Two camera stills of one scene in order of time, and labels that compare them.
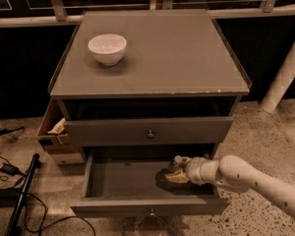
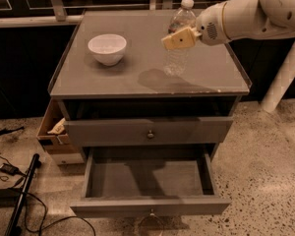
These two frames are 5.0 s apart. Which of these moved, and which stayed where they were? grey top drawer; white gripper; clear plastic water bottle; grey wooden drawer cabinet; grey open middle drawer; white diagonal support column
Moved: white gripper; clear plastic water bottle
Stayed: grey top drawer; grey open middle drawer; grey wooden drawer cabinet; white diagonal support column
